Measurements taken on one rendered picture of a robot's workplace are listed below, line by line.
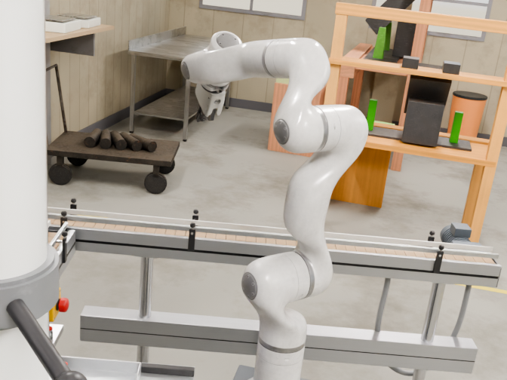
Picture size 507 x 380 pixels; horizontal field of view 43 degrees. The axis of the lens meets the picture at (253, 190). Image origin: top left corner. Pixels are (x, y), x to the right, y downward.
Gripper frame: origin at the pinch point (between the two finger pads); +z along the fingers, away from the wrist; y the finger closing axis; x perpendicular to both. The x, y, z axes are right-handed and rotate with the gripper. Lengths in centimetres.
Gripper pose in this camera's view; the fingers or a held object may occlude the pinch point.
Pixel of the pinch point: (202, 115)
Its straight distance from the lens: 194.3
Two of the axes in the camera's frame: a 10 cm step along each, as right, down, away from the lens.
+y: -3.7, -8.4, 4.0
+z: -2.7, 5.1, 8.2
